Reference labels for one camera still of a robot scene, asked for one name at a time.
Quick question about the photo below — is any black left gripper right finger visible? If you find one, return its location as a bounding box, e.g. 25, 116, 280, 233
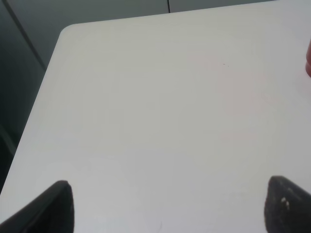
264, 176, 311, 233

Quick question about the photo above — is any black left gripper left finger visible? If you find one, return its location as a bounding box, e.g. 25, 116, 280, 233
0, 180, 75, 233

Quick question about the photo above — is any red plastic cup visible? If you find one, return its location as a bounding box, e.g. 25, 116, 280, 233
305, 41, 311, 77

